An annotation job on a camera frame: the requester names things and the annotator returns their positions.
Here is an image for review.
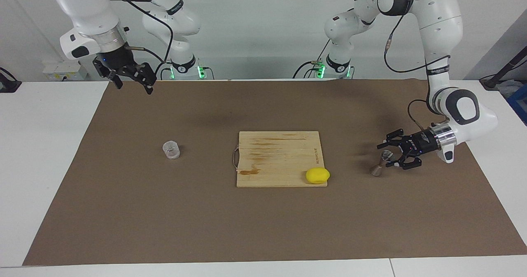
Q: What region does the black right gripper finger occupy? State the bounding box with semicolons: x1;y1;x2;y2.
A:
131;62;158;95
93;58;124;90

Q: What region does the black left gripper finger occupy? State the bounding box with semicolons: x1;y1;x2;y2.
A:
377;128;409;150
386;155;423;171

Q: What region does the steel jigger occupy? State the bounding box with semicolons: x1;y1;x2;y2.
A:
369;150;396;177

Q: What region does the clear plastic cup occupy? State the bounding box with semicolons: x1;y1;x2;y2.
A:
163;141;181;160

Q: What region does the yellow lemon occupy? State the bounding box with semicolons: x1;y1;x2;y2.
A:
305;168;331;185

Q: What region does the black stand pole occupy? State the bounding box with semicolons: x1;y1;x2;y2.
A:
480;47;527;90

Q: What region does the black clamp base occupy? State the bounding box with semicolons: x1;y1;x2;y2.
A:
0;67;22;93

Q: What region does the clear plastic bag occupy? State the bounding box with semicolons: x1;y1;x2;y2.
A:
496;79;521;98

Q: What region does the bamboo cutting board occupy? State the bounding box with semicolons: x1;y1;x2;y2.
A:
237;131;329;188

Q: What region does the brown table mat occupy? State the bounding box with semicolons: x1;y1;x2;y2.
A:
23;79;527;266

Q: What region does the black base cable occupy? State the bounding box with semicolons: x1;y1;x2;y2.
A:
292;61;321;79
154;61;171;81

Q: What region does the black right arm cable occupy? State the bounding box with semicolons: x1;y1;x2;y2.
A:
106;0;174;63

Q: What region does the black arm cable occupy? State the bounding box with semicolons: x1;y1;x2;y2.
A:
106;0;174;63
354;0;453;131

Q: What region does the white wall socket box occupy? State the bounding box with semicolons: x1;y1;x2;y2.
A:
42;61;88;81

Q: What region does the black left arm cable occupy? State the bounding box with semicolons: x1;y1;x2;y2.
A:
354;0;453;131

